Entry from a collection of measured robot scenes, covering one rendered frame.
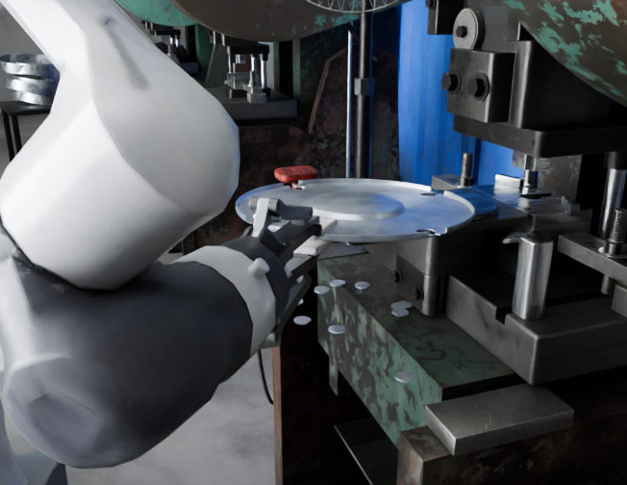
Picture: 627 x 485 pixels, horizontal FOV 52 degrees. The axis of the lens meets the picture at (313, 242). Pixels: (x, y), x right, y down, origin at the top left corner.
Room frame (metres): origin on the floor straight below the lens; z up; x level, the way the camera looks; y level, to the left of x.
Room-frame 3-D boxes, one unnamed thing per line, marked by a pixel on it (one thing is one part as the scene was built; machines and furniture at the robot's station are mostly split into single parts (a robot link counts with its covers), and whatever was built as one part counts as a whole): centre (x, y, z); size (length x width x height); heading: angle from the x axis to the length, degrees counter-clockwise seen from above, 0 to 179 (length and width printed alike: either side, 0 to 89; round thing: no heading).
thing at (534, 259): (0.64, -0.24, 0.75); 0.03 x 0.03 x 0.10; 20
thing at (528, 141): (0.85, -0.30, 0.86); 0.20 x 0.16 x 0.05; 20
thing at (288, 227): (0.55, 0.03, 0.82); 0.11 x 0.04 x 0.01; 161
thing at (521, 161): (0.85, -0.29, 0.84); 0.05 x 0.03 x 0.04; 20
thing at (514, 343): (0.85, -0.30, 0.68); 0.45 x 0.30 x 0.06; 20
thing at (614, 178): (0.80, -0.38, 0.81); 0.02 x 0.02 x 0.14
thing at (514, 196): (0.85, -0.29, 0.76); 0.15 x 0.09 x 0.05; 20
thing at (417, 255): (0.79, -0.13, 0.72); 0.25 x 0.14 x 0.14; 110
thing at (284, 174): (1.09, 0.03, 0.72); 0.07 x 0.06 x 0.08; 110
